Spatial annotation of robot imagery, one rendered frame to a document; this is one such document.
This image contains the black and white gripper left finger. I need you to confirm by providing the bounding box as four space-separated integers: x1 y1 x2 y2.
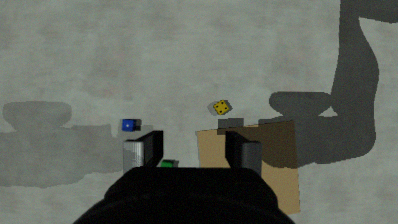
123 130 163 175

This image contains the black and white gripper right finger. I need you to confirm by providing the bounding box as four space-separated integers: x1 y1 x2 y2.
225 131 262 177

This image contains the blue die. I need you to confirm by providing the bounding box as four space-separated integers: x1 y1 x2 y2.
122 119 137 132

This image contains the green die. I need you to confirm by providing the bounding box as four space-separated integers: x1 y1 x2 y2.
161 160 174 167

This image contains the tan square mat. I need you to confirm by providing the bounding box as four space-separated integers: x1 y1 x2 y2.
197 120 300 215

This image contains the yellow die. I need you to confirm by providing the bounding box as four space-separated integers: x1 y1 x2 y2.
213 100 229 115

